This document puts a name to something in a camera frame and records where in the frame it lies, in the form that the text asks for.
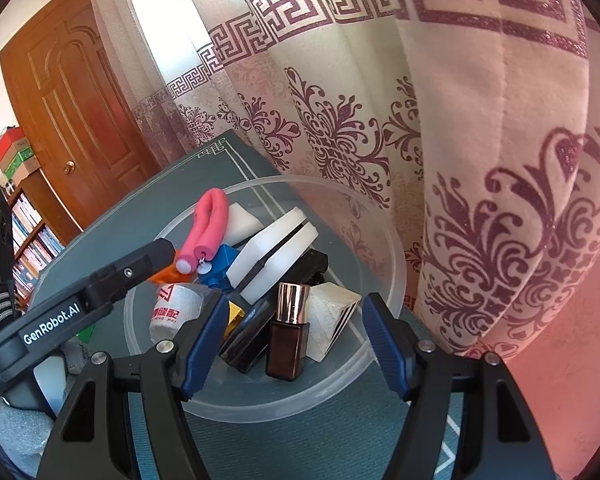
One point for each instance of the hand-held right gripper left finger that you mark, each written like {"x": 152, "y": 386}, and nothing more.
{"x": 205, "y": 350}

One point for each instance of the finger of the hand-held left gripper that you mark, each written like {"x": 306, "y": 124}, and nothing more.
{"x": 145, "y": 262}

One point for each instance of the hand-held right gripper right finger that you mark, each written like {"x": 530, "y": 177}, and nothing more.
{"x": 385, "y": 345}

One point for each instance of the orange building block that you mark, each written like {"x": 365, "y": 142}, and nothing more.
{"x": 167, "y": 274}

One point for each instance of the black hair clip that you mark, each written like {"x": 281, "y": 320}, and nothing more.
{"x": 247, "y": 335}

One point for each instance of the yellow building block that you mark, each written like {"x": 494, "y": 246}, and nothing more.
{"x": 235, "y": 312}

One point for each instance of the white tape roll red print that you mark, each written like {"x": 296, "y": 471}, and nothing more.
{"x": 172, "y": 310}

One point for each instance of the white stone block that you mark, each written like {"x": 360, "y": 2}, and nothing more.
{"x": 330, "y": 320}

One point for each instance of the blue building block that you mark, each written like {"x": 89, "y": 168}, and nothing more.
{"x": 220, "y": 265}

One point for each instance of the pink foam hair roller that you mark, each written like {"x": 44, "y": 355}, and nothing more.
{"x": 212, "y": 225}

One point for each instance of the brown bottle with gold cap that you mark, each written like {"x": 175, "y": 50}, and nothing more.
{"x": 286, "y": 350}

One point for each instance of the clear plastic bowl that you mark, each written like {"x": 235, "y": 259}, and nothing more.
{"x": 290, "y": 400}

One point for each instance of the small white sponge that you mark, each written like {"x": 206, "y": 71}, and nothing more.
{"x": 242, "y": 222}

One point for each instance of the white rounded case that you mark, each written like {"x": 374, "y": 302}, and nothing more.
{"x": 267, "y": 240}

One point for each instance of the teal cloth-covered desktop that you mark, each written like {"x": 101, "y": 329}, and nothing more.
{"x": 145, "y": 200}

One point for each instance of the person's left hand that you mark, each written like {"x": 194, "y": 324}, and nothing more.
{"x": 75, "y": 357}

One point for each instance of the green building block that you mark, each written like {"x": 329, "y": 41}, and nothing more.
{"x": 83, "y": 333}

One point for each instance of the rows of books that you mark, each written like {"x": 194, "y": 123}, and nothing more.
{"x": 30, "y": 240}

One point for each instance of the wooden bookshelf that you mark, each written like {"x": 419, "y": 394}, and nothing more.
{"x": 55, "y": 205}

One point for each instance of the brass door knob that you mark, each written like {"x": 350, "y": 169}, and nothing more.
{"x": 69, "y": 167}

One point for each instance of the brown cardboard box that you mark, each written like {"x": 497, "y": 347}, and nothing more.
{"x": 22, "y": 172}

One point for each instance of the green box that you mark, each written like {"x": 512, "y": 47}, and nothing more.
{"x": 17, "y": 157}

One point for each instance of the brown wooden door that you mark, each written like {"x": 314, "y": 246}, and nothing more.
{"x": 80, "y": 110}

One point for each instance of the red box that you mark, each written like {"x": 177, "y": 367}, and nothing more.
{"x": 10, "y": 142}

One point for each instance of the patterned beige curtain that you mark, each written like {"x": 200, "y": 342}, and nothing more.
{"x": 430, "y": 135}

